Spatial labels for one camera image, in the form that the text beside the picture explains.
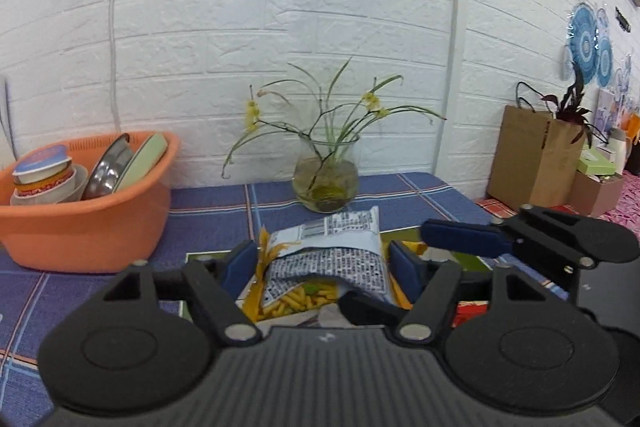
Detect noodle cup with blue lid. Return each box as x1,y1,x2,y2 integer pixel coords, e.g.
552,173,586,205
12,145,72,186

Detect blue round wall decoration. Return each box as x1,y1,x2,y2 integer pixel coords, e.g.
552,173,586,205
561,1,617,88

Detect blue plaid tablecloth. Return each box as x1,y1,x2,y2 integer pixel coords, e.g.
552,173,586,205
0,171,568,410

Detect white bowl with red pattern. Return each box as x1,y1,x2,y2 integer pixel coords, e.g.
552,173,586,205
12,166,79,198

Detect orange plastic basin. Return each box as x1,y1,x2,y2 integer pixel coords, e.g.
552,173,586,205
0,130,182,276

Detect yellow and white snack packet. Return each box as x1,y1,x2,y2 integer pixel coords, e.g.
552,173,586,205
240,206,392,325

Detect metal plate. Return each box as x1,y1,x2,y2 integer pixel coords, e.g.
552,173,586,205
81,133,133,202

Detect green plant with yellow flowers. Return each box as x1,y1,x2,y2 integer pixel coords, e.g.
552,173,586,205
221,56,447,188

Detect glass vase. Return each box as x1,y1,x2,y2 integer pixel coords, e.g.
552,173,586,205
292,132,361,214

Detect pink floral cloth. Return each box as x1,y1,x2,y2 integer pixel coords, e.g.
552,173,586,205
597,171,640,235

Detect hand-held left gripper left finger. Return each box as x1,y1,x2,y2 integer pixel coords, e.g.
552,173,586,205
102,239,263,349

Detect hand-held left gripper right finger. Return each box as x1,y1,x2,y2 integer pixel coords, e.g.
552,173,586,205
387,240,544,344

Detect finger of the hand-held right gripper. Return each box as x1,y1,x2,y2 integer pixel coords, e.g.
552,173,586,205
420,204,640,270
339,291,417,328

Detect pale green plate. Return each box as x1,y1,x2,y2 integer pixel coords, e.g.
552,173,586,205
114,132,169,194

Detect white wall cable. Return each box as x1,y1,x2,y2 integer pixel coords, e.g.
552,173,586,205
106,0,135,134

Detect red snack packet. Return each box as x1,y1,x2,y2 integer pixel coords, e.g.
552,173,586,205
451,301,490,332

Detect white wall pipe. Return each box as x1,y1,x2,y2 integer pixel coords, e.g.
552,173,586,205
432,0,468,178

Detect orange plaid cloth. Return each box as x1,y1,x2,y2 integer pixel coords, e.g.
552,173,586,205
474,198,523,217

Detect purple leaf plant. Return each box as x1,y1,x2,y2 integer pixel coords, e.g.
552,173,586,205
516,66,610,148

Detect stacked bowls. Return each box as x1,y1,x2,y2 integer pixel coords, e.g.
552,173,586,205
10,166,90,208

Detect pink cardboard box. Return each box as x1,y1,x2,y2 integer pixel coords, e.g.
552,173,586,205
566,169,626,219

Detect brown paper bag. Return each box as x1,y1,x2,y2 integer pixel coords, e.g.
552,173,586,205
486,82,587,214

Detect light green flat box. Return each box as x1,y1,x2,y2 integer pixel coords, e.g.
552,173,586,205
576,156,617,176

